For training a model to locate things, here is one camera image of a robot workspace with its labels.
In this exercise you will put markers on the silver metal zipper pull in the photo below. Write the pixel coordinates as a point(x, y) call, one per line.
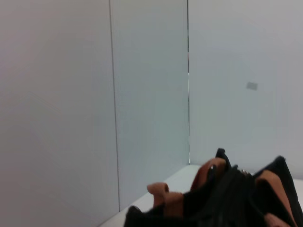
point(245, 172)

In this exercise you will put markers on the grey wall sticker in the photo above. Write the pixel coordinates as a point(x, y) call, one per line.
point(252, 85)

